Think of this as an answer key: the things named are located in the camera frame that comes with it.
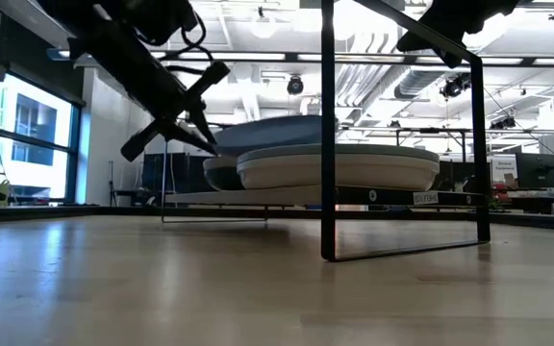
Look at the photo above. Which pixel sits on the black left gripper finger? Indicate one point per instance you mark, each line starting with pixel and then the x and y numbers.
pixel 205 126
pixel 185 137

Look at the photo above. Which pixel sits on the small grey bowl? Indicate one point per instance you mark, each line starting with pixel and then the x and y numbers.
pixel 220 162

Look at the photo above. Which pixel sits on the blue plate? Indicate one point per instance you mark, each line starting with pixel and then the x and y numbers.
pixel 272 134

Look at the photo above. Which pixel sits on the sage green plate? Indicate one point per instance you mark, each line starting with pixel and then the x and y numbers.
pixel 339 150

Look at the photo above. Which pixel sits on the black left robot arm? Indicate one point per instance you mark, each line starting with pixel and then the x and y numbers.
pixel 128 57

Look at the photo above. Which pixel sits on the black cabinet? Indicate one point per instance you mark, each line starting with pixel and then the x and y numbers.
pixel 176 173

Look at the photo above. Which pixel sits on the black ceiling light cluster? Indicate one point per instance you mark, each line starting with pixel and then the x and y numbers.
pixel 452 89

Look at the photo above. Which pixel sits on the black ceiling spotlight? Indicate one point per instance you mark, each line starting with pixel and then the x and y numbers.
pixel 295 86

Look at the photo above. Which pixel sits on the white paper sign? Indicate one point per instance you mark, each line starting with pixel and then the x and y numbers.
pixel 503 165

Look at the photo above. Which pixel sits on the dark display screen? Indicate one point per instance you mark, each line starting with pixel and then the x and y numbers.
pixel 536 170

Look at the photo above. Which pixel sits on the green plastic object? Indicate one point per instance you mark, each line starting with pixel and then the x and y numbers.
pixel 3 192

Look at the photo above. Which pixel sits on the grey ventilation duct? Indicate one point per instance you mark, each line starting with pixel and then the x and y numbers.
pixel 416 81

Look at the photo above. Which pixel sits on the wooden shelf with black frame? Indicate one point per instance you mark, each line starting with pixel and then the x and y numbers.
pixel 327 144

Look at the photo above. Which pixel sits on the black aluminium table frame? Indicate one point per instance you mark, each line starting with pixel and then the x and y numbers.
pixel 65 211

